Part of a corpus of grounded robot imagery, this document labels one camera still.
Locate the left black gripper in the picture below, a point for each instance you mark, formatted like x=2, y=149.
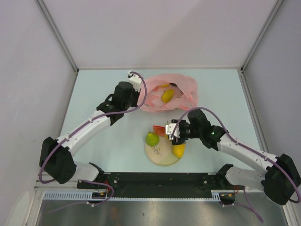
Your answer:
x=136, y=94

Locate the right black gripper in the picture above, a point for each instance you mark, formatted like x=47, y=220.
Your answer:
x=181, y=140

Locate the yellow fake mango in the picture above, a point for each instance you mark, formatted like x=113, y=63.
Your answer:
x=178, y=150

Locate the red watermelon slice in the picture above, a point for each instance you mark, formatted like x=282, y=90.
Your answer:
x=159, y=130

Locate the pink plastic bag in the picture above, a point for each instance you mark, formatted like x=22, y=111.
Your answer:
x=185, y=94

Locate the round cream plate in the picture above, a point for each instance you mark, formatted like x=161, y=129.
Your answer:
x=161, y=154

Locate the green fake pear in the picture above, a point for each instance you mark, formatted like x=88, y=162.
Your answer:
x=152, y=139

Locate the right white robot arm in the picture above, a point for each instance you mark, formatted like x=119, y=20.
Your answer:
x=276, y=176

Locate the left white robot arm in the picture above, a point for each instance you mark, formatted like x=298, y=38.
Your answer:
x=57, y=155

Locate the yellow fake fruit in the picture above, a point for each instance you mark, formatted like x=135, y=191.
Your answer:
x=167, y=95

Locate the red orange fake fruit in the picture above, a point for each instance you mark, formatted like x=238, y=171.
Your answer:
x=164, y=85

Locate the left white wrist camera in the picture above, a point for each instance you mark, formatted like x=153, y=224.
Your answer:
x=136, y=80

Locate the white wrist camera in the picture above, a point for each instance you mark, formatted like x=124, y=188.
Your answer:
x=172, y=130
x=136, y=80

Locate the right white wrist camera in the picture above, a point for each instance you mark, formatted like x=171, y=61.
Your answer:
x=172, y=130

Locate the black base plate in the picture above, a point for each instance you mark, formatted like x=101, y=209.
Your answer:
x=146, y=185

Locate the white slotted cable duct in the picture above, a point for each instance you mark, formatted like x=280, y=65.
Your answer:
x=96, y=196

